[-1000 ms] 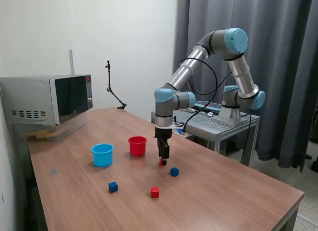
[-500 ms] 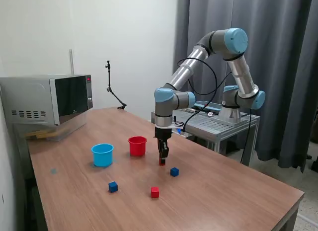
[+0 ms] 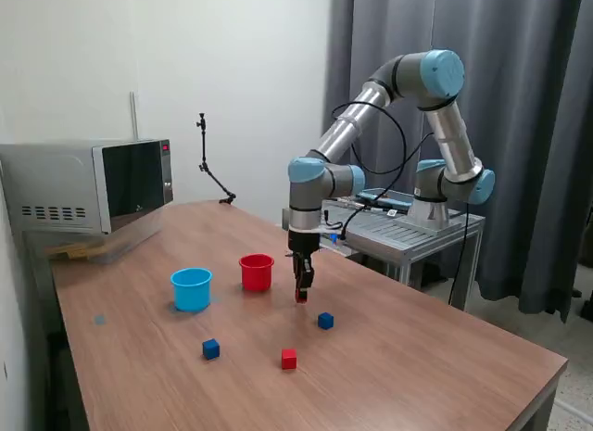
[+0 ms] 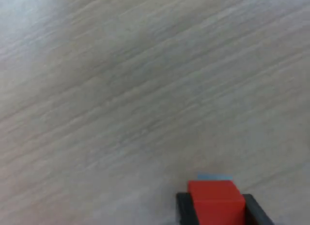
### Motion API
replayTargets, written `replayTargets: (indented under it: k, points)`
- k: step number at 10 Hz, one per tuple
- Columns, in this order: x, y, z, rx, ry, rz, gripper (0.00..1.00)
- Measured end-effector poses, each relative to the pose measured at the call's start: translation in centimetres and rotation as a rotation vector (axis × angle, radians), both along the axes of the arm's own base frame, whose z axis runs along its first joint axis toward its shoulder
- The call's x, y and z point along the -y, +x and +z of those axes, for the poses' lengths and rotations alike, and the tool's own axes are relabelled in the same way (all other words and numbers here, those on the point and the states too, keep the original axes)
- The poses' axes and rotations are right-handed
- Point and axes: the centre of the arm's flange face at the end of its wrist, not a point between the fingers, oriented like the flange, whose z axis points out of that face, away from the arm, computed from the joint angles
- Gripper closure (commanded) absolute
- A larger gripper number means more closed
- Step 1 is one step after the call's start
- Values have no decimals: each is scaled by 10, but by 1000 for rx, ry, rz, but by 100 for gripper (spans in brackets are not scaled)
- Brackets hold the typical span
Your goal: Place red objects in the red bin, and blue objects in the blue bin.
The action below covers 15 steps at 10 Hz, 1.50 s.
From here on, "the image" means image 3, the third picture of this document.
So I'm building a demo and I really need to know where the silver microwave oven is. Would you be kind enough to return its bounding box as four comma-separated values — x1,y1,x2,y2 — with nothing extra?
0,138,175,237

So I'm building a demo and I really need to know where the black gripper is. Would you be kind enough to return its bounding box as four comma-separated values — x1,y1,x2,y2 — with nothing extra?
287,229,322,306

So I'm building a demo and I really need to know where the black chair base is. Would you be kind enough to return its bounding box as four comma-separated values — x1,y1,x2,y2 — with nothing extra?
572,285,593,319

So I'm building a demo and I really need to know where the black cable with metal plug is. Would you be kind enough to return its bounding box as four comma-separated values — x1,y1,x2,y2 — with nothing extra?
323,196,393,214

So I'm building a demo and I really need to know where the red plastic cup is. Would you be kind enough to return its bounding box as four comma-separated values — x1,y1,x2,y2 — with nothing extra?
238,253,275,293

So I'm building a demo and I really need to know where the blue plastic bin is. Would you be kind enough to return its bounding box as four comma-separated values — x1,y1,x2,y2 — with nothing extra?
170,266,214,313

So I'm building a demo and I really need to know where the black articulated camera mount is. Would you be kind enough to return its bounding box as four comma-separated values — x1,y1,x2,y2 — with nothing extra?
194,111,238,206

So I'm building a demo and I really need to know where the wooden boards stack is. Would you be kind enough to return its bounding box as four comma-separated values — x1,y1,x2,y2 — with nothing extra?
45,243,112,261

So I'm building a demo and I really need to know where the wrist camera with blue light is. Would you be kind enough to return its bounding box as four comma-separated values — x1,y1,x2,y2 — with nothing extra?
322,224,348,245

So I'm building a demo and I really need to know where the grey curtain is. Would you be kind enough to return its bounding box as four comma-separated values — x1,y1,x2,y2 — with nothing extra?
321,0,593,323

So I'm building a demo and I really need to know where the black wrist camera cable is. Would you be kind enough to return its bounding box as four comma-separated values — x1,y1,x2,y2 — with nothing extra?
329,101,436,240

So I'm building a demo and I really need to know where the black cable hanging off cart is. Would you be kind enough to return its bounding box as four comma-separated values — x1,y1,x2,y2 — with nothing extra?
444,203,469,305

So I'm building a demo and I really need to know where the blue teach pendant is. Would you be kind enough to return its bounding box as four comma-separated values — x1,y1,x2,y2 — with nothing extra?
356,186,414,212

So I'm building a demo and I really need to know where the grey metal robot cart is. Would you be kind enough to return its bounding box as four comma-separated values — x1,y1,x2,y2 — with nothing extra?
281,196,486,314

